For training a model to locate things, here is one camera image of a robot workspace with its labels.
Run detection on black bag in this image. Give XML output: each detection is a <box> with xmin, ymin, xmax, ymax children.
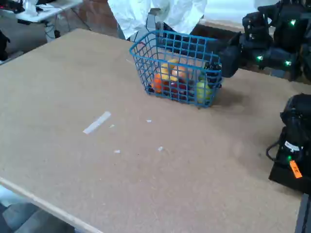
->
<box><xmin>0</xmin><ymin>30</ymin><xmax>11</xmax><ymax>61</ymax></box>

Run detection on red toy pomegranate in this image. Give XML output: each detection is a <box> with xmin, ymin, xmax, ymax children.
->
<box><xmin>162</xmin><ymin>65</ymin><xmax>195</xmax><ymax>99</ymax></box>

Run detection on orange toy fruit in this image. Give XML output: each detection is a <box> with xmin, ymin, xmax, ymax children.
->
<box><xmin>151</xmin><ymin>73</ymin><xmax>169</xmax><ymax>94</ymax></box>

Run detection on blue wire basket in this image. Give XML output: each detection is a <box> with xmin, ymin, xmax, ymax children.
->
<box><xmin>128</xmin><ymin>29</ymin><xmax>223</xmax><ymax>109</ymax></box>

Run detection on black toy grapes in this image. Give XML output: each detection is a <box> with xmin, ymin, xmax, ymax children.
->
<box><xmin>203</xmin><ymin>62</ymin><xmax>223</xmax><ymax>89</ymax></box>

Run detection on yellow toy banana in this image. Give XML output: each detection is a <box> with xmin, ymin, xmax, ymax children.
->
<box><xmin>160</xmin><ymin>59</ymin><xmax>182</xmax><ymax>83</ymax></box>

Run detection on crumpled white sheet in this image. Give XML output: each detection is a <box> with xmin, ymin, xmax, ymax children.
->
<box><xmin>107</xmin><ymin>0</ymin><xmax>207</xmax><ymax>39</ymax></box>

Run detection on white side table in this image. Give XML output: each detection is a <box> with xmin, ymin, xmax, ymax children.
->
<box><xmin>0</xmin><ymin>0</ymin><xmax>83</xmax><ymax>24</ymax></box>

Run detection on round green toy fruit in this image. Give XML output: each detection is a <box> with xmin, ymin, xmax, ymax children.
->
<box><xmin>195</xmin><ymin>81</ymin><xmax>212</xmax><ymax>103</ymax></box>

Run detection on black device with red lights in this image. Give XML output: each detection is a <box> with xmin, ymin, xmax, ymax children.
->
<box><xmin>0</xmin><ymin>0</ymin><xmax>26</xmax><ymax>13</ymax></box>

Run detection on orange label tag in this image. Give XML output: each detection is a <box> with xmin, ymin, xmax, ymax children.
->
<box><xmin>289</xmin><ymin>160</ymin><xmax>303</xmax><ymax>179</ymax></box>

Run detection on grey metal post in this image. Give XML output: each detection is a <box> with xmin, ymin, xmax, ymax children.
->
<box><xmin>155</xmin><ymin>21</ymin><xmax>165</xmax><ymax>44</ymax></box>

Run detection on wooden workbench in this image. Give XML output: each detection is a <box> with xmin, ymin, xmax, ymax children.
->
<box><xmin>198</xmin><ymin>19</ymin><xmax>243</xmax><ymax>33</ymax></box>

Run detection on black base cable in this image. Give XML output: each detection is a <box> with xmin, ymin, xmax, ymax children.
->
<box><xmin>266</xmin><ymin>139</ymin><xmax>284</xmax><ymax>162</ymax></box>

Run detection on long white tape strip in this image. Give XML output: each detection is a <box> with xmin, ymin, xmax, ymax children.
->
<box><xmin>82</xmin><ymin>111</ymin><xmax>112</xmax><ymax>134</ymax></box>

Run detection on white table leg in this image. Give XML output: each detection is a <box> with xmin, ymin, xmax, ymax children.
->
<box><xmin>43</xmin><ymin>20</ymin><xmax>56</xmax><ymax>43</ymax></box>

